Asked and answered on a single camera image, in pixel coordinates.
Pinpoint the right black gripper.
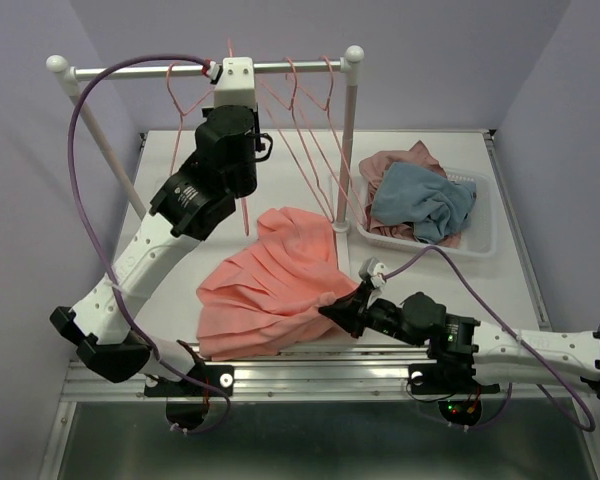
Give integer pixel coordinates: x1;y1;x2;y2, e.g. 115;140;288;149
318;280;424;347

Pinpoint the coral pink skirt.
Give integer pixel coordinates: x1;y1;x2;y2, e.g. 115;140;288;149
196;207;357;361

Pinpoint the blue denim skirt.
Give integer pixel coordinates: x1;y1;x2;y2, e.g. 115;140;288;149
370;163;478;245

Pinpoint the dusty pink ruffled skirt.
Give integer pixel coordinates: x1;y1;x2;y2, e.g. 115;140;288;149
358;140;447;242

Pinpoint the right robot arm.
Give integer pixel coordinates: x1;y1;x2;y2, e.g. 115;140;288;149
319;282;600;400

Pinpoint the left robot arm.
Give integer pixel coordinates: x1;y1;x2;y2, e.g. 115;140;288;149
50;105;273;394

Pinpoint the white plastic basket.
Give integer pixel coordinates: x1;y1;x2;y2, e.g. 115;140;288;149
356;168;499;260

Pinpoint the white clothes rack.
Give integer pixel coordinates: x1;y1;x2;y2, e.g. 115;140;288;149
46;46;364;294

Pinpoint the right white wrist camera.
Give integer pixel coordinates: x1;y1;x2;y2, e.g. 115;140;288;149
358;257;386;289

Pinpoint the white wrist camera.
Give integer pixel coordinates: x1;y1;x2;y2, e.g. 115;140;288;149
358;257;386;289
213;57;257;111

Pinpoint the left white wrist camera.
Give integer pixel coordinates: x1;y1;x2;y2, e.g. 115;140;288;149
213;57;257;111

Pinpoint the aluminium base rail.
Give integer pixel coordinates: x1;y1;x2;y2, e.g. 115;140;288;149
60;345;591;403

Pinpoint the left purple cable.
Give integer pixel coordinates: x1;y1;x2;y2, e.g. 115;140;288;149
67;54;231;436

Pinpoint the purple cable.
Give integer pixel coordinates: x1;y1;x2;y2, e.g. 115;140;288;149
382;244;594;434
67;54;231;436

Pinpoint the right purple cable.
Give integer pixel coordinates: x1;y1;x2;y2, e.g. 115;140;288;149
382;244;594;434

